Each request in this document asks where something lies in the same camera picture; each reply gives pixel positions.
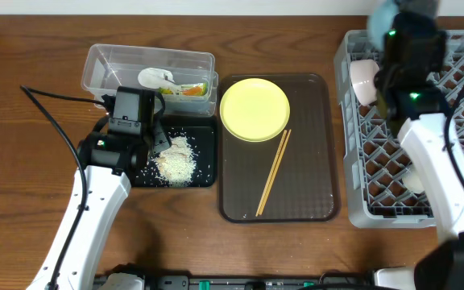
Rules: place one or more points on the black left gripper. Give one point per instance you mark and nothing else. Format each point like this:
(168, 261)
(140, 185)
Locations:
(159, 137)

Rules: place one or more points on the white paper napkin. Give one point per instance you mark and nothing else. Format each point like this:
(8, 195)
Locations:
(156, 78)

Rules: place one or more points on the yellow green snack wrapper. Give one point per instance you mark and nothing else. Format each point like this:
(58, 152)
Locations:
(198, 89)

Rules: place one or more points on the pile of rice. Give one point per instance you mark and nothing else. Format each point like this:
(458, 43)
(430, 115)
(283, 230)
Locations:
(174, 167)

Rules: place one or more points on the pink bowl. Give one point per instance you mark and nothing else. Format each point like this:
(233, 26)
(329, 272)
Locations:
(362, 78)

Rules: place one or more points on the small white green cup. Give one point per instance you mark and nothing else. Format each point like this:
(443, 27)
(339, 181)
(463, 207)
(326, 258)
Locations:
(412, 182)

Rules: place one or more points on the light blue bowl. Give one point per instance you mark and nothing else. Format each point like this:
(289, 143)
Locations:
(380, 23)

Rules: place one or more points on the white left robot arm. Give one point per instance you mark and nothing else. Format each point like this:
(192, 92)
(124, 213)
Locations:
(108, 160)

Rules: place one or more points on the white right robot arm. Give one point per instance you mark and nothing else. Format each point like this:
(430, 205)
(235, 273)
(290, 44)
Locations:
(421, 119)

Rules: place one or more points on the clear plastic waste bin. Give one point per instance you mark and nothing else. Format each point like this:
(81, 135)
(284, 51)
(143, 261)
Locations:
(110, 66)

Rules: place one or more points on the gray dishwasher rack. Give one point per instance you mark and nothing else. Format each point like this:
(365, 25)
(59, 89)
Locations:
(374, 164)

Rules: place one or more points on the black tray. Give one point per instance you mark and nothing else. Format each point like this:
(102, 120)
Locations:
(205, 131)

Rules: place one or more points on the yellow plate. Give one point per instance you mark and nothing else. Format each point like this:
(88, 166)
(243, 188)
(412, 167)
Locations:
(254, 110)

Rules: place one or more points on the wooden chopstick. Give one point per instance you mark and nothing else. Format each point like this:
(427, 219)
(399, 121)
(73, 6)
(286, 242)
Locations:
(277, 166)
(270, 175)

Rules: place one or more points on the brown serving tray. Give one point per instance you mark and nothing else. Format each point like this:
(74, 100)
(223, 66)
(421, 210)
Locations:
(306, 183)

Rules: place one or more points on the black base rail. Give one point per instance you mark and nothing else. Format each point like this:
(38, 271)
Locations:
(183, 280)

